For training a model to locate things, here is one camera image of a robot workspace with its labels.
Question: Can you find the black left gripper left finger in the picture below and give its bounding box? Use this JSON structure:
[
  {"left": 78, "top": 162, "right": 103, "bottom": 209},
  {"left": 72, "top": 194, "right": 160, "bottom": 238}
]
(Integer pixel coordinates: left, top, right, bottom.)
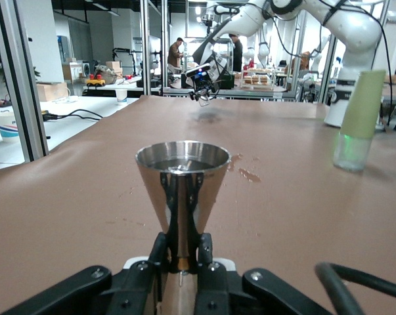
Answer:
[{"left": 0, "top": 232, "right": 168, "bottom": 315}]

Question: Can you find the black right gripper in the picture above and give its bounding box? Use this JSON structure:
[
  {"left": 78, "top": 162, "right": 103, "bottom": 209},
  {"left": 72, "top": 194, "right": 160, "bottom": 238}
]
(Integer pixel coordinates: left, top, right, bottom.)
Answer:
[{"left": 188, "top": 72, "right": 220, "bottom": 102}]

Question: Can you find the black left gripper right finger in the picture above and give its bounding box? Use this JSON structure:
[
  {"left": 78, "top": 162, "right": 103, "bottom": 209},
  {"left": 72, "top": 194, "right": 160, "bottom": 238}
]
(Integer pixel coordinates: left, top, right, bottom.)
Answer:
[{"left": 194, "top": 232, "right": 333, "bottom": 315}]

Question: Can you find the steel double jigger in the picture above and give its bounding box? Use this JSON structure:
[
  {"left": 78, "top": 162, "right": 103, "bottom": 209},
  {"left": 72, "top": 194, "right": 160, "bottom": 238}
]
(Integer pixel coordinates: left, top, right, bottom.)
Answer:
[{"left": 134, "top": 140, "right": 232, "bottom": 315}]

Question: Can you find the wide striped paper cup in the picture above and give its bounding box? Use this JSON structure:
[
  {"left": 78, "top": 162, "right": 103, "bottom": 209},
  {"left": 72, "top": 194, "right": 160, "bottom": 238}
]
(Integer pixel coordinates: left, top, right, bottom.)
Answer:
[{"left": 0, "top": 111, "right": 21, "bottom": 143}]

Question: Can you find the person in brown jacket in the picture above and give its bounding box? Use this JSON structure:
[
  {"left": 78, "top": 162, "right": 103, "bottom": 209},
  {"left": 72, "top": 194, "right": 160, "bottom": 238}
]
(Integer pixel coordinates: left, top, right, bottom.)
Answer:
[{"left": 167, "top": 37, "right": 185, "bottom": 68}]

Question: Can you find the person in black clothes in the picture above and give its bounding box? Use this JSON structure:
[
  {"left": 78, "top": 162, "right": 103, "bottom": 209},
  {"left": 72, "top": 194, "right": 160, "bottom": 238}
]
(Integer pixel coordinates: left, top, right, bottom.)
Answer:
[{"left": 229, "top": 32, "right": 244, "bottom": 72}]

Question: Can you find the shelf rack with bread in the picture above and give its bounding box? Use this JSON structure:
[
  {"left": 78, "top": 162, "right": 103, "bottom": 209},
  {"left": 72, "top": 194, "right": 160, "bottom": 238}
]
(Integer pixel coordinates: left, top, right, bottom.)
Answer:
[{"left": 239, "top": 67, "right": 278, "bottom": 90}]

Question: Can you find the small wet spill patch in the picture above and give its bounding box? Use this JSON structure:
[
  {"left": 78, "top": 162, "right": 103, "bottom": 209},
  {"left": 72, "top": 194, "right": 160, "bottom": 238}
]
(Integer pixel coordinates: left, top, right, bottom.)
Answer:
[{"left": 228, "top": 152, "right": 263, "bottom": 184}]

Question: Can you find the cardboard box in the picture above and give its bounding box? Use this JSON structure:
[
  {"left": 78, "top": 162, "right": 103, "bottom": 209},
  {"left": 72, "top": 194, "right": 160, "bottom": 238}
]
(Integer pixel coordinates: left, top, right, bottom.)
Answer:
[
  {"left": 104, "top": 60, "right": 123, "bottom": 75},
  {"left": 35, "top": 81, "right": 70, "bottom": 102}
]

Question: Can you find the grey bag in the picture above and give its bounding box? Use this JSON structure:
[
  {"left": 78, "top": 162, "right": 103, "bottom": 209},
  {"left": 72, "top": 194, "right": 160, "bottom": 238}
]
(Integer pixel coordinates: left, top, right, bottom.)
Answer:
[{"left": 97, "top": 65, "right": 119, "bottom": 85}]

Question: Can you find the brown table mat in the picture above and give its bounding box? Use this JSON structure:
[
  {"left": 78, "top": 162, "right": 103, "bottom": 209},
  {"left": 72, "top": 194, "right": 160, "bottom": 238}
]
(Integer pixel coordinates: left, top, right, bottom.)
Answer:
[{"left": 0, "top": 94, "right": 396, "bottom": 315}]

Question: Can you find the yellow box with red buttons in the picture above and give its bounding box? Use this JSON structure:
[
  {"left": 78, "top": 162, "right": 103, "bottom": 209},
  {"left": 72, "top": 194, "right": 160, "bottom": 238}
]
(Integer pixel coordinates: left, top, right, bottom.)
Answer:
[{"left": 85, "top": 73, "right": 107, "bottom": 88}]

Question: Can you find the green bottle with clear base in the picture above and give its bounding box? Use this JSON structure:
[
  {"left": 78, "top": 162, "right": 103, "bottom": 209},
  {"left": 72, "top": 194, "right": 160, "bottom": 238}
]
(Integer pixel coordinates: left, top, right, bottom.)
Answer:
[{"left": 332, "top": 69, "right": 387, "bottom": 173}]

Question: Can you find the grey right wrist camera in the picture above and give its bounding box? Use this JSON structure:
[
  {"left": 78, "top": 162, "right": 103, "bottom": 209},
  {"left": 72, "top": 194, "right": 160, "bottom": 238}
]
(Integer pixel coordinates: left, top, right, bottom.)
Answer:
[{"left": 185, "top": 64, "right": 212, "bottom": 79}]

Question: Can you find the aluminium frame post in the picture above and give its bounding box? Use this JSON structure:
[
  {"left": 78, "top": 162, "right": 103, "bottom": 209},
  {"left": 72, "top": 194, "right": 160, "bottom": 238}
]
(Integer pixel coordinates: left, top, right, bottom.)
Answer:
[
  {"left": 139, "top": 0, "right": 152, "bottom": 96},
  {"left": 0, "top": 0, "right": 50, "bottom": 164}
]

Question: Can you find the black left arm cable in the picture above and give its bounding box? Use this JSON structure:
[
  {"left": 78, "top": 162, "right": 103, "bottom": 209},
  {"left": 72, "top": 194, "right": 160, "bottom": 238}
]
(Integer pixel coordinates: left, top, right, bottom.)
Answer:
[{"left": 315, "top": 261, "right": 396, "bottom": 315}]

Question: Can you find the black cable on white table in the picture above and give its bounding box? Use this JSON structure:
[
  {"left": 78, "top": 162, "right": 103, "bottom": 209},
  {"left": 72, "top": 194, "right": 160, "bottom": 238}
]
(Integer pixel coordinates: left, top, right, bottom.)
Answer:
[{"left": 41, "top": 109, "right": 104, "bottom": 123}]

